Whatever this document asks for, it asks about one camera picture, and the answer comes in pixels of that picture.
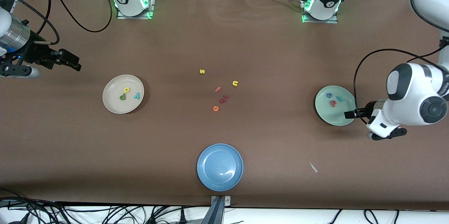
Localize tangled black floor cables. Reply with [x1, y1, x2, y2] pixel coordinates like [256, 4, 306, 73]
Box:
[0, 189, 211, 224]

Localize long black right arm cable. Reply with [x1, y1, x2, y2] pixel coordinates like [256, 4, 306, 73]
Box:
[48, 0, 113, 33]

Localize loose black floor cables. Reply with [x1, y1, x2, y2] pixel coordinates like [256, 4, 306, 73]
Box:
[328, 209, 400, 224]

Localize beige round plate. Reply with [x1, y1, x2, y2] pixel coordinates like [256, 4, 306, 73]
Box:
[102, 74, 145, 114]

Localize pale green round plate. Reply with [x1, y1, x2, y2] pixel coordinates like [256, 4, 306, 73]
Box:
[315, 86, 358, 126]

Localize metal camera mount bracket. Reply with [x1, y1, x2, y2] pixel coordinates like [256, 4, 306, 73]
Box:
[210, 195, 232, 224]

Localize brown table cover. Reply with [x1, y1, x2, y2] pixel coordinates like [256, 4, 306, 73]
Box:
[0, 0, 449, 211]

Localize blue round plate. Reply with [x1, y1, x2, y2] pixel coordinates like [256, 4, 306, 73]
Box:
[197, 143, 243, 192]

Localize short black right arm cable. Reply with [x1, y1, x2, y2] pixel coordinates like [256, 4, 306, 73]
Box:
[14, 0, 60, 46]

